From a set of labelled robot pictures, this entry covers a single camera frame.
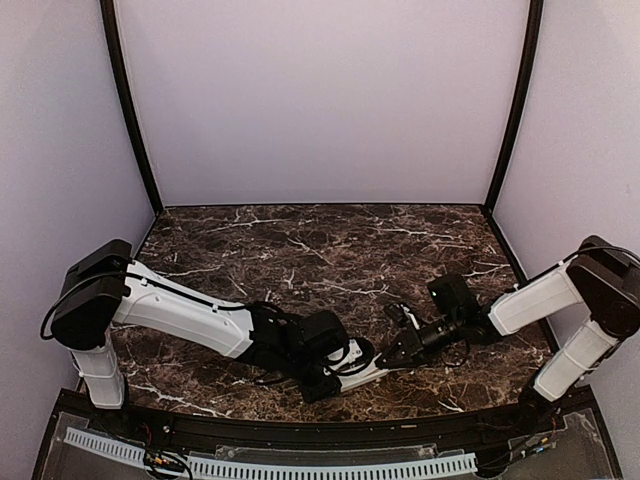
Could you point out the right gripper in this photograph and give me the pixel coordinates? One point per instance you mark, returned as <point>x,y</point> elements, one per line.
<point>413,349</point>

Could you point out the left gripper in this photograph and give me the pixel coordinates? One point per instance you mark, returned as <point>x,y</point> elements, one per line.
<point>317,394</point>

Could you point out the white remote control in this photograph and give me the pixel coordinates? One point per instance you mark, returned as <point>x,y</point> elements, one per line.
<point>368,375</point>

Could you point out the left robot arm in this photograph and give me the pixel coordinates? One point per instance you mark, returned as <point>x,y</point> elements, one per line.
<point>108,286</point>

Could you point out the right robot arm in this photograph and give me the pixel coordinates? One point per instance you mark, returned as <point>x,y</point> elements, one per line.
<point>603,277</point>

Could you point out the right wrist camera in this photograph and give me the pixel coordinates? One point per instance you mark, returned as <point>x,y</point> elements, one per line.
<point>403,316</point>

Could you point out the black curved table rail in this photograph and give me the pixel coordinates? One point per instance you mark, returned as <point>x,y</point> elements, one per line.
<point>490,432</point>

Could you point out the grey slotted cable duct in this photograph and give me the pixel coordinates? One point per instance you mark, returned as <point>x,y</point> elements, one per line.
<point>253,463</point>

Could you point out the right black frame post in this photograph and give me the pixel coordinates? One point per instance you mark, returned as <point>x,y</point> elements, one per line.
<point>525,70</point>

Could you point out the black frame post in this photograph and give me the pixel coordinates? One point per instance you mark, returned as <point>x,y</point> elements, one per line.
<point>525,70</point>
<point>123,89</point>

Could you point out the left black frame post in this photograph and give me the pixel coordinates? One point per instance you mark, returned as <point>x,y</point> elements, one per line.
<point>123,89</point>

